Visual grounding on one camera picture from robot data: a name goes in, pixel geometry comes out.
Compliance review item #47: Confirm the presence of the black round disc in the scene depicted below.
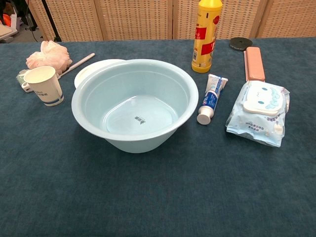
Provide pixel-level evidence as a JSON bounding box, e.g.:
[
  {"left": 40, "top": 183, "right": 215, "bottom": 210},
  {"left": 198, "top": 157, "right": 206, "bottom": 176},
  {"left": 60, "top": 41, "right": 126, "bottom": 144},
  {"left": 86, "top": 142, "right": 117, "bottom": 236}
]
[{"left": 229, "top": 37, "right": 253, "bottom": 51}]

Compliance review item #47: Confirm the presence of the light blue wet wipes pack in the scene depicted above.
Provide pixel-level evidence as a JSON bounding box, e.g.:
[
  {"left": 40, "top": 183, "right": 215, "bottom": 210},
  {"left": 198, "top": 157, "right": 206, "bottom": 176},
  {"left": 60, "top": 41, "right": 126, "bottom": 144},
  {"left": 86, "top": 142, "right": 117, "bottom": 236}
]
[{"left": 225, "top": 80, "right": 291, "bottom": 148}]

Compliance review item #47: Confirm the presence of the white paper cup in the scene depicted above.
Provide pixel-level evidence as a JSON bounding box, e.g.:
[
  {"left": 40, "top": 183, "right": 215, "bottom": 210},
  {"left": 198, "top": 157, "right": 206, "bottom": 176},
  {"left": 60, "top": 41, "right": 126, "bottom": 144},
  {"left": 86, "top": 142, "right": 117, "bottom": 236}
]
[{"left": 23, "top": 66, "right": 65, "bottom": 107}]

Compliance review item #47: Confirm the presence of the dark blue table cloth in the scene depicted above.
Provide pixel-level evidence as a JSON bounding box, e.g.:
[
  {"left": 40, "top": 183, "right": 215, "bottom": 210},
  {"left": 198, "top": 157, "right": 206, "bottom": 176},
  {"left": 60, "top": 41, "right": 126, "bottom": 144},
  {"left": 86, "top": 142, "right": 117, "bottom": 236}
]
[{"left": 0, "top": 37, "right": 316, "bottom": 237}]

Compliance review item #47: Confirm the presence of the light blue plastic basin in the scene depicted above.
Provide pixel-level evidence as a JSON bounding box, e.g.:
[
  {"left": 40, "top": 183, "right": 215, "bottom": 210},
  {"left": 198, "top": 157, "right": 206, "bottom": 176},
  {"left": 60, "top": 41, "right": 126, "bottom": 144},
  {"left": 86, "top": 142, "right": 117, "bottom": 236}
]
[{"left": 71, "top": 58, "right": 199, "bottom": 154}]

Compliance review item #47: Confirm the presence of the pink toothbrush case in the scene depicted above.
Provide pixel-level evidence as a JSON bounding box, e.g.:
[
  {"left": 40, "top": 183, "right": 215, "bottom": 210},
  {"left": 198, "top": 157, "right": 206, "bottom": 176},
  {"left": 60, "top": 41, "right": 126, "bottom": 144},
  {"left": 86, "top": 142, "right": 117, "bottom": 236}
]
[{"left": 243, "top": 46, "right": 266, "bottom": 83}]

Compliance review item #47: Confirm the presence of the white round plate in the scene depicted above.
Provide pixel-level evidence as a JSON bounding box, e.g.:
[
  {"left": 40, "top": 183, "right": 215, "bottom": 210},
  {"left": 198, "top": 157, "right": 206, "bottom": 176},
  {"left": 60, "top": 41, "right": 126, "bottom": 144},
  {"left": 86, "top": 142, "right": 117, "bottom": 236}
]
[{"left": 74, "top": 59, "right": 126, "bottom": 88}]

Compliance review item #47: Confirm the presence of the yellow detergent bottle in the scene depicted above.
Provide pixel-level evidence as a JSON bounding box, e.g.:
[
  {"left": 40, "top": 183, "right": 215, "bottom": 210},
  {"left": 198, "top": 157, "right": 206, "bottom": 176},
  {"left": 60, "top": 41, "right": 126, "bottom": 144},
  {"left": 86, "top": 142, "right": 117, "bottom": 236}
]
[{"left": 191, "top": 0, "right": 224, "bottom": 74}]

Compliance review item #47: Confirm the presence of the white toothbrush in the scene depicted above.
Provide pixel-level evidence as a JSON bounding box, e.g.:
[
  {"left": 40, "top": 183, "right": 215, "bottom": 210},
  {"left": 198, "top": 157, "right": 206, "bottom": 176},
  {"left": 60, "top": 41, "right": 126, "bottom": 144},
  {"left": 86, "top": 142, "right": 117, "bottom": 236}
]
[{"left": 57, "top": 52, "right": 95, "bottom": 79}]

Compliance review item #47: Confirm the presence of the small green white pack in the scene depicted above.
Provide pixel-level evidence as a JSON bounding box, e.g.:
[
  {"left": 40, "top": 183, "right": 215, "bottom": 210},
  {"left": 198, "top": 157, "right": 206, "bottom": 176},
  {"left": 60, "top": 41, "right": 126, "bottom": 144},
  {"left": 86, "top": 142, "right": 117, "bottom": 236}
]
[{"left": 16, "top": 69, "right": 33, "bottom": 93}]

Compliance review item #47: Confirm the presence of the blue white toothpaste tube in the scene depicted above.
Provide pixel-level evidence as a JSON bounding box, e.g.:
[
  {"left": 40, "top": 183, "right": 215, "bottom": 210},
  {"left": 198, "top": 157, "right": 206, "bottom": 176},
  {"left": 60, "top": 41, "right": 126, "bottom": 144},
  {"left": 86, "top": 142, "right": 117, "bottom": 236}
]
[{"left": 197, "top": 74, "right": 229, "bottom": 125}]

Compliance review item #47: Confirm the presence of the wicker folding screen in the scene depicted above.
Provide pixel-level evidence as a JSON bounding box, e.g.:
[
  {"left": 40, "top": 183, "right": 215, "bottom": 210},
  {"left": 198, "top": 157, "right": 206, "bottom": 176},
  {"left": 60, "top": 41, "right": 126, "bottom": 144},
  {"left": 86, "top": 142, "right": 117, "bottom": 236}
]
[{"left": 27, "top": 0, "right": 316, "bottom": 42}]

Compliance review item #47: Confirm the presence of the pink bath loofah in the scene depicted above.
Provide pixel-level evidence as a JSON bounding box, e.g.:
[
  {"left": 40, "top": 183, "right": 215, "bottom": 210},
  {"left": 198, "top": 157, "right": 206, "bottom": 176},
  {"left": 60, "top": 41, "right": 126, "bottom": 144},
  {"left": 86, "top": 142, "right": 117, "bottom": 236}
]
[{"left": 26, "top": 40, "right": 73, "bottom": 75}]

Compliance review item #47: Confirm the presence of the black tripod stand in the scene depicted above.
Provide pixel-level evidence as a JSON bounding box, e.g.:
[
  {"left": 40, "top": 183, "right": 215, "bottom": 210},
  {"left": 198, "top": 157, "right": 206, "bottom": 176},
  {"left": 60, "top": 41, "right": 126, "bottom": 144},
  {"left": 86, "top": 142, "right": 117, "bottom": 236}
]
[{"left": 40, "top": 0, "right": 62, "bottom": 42}]

